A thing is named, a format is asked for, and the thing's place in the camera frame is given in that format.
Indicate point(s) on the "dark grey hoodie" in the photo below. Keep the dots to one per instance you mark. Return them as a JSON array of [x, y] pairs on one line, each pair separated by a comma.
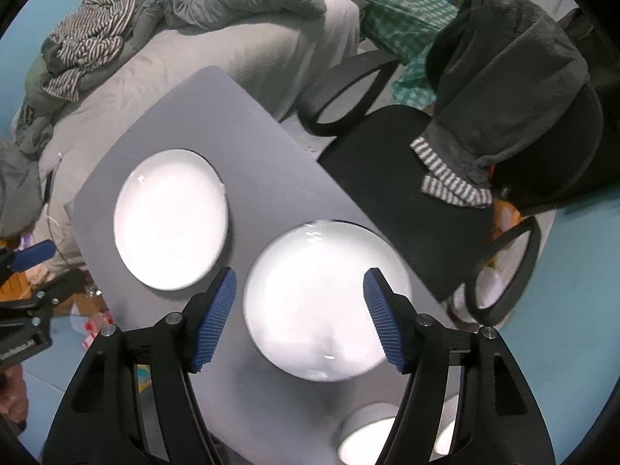
[[508, 72]]

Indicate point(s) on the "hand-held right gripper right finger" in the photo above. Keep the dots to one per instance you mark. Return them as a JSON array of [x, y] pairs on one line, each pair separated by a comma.
[[382, 319]]

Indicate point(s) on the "person's left hand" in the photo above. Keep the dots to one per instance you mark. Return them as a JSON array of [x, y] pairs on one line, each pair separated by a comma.
[[10, 397]]

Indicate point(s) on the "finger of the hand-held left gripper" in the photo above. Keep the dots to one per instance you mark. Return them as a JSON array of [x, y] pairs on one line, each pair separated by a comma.
[[34, 255], [41, 300]]

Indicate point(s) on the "grey garment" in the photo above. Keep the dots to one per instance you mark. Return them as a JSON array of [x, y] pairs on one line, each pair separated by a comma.
[[19, 189]]

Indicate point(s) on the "white plastic bag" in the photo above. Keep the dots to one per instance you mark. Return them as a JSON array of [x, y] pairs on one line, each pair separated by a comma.
[[489, 290]]

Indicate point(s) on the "red white packaging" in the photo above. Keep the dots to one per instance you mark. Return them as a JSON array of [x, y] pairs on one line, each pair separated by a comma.
[[94, 322]]

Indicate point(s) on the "white plate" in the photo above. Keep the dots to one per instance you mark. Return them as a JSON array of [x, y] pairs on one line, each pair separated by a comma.
[[315, 300], [169, 218]]

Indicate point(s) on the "bed with grey sheet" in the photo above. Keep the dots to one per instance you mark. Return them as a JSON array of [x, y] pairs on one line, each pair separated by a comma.
[[203, 53]]

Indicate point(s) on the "green checked cloth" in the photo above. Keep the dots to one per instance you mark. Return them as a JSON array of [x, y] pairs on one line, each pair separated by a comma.
[[402, 19]]

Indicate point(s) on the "brown cardboard box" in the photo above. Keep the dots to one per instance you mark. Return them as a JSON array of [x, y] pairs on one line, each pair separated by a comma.
[[17, 286]]

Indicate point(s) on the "black office chair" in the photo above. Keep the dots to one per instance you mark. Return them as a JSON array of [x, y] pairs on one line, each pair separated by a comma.
[[387, 179]]

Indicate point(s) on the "striped black white garment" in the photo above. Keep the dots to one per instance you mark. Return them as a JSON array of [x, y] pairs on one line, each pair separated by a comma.
[[87, 43]]

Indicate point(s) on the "orange printed bag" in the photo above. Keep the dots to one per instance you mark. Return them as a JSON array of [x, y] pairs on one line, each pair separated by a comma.
[[506, 223]]

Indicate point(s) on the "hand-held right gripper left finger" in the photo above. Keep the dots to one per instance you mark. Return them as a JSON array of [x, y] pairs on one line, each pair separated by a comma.
[[218, 317]]

